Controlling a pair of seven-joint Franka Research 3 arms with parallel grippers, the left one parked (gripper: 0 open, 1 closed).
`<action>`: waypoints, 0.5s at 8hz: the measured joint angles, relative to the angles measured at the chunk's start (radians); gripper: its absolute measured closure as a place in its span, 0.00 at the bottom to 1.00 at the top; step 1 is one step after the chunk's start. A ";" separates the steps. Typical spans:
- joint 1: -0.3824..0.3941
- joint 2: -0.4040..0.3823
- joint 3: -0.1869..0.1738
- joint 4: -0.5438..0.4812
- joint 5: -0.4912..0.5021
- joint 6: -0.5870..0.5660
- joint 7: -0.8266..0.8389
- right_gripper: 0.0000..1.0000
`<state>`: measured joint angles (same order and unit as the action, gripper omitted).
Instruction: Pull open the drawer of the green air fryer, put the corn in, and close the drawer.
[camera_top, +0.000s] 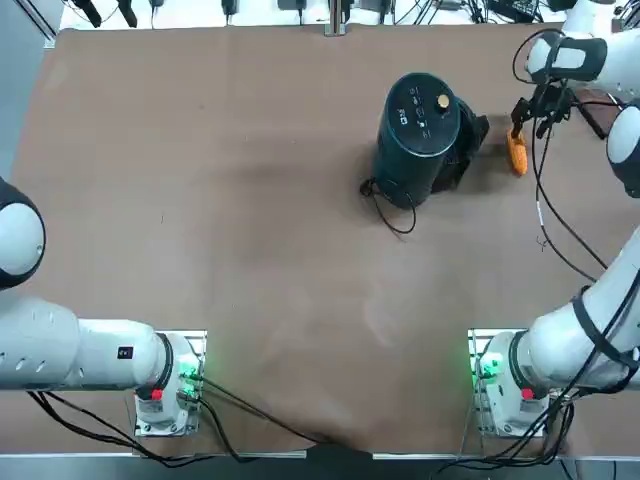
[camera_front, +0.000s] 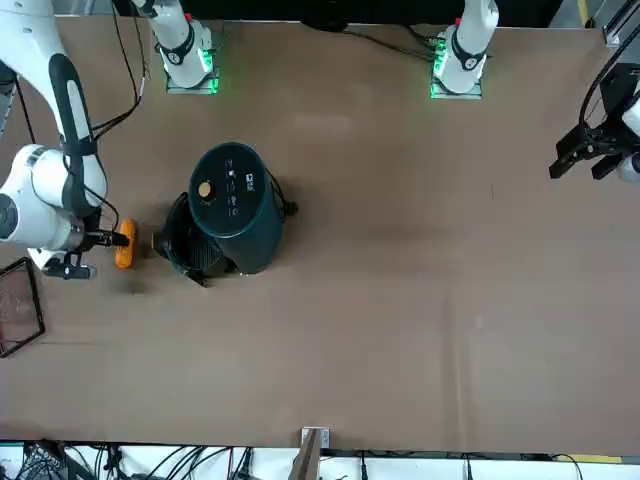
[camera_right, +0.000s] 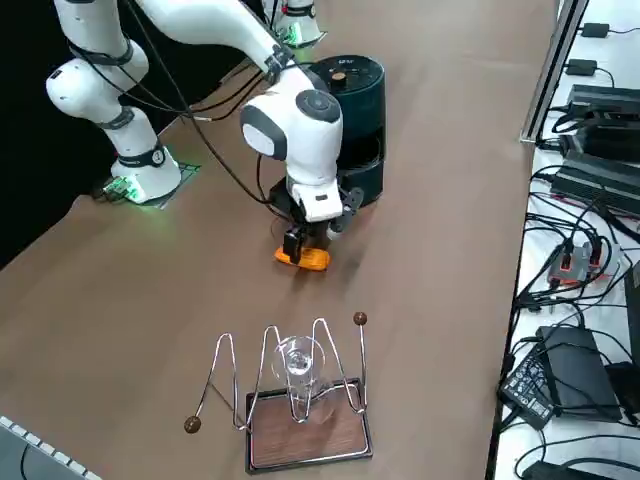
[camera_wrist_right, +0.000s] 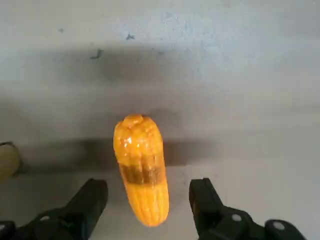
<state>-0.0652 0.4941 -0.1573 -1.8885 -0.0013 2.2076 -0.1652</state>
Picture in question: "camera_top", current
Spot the dark wooden tray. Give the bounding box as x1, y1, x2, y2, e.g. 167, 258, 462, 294
569, 88, 627, 142

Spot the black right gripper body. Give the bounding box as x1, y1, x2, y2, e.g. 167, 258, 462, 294
530, 82, 575, 124

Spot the black arm cable white sleeve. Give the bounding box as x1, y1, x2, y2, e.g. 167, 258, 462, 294
512, 27, 611, 281

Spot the dark green air fryer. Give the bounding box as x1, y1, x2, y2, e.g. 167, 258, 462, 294
370, 72, 462, 209

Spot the aluminium profile post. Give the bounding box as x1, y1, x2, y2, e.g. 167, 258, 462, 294
324, 0, 349, 37

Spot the yellow corn cob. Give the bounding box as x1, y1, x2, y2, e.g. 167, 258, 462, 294
505, 126, 529, 177

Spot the black air fryer cord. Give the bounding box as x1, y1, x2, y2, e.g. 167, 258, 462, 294
358, 177, 418, 236

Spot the black base cable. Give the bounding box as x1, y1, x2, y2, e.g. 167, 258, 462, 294
197, 377, 331, 446

